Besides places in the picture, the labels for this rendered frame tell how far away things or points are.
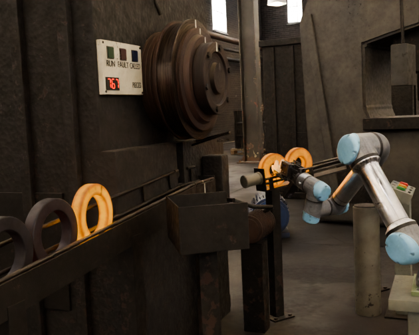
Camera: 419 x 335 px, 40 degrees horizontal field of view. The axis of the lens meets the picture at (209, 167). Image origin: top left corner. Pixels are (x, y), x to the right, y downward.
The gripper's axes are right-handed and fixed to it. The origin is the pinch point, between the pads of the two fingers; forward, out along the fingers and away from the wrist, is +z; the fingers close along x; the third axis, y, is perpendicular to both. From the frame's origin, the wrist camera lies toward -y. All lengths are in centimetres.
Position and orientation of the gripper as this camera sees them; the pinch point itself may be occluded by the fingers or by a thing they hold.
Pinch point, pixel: (273, 167)
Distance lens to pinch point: 272.2
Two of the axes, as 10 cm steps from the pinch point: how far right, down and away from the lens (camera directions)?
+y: 1.2, -9.3, -3.5
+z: -5.2, -3.6, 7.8
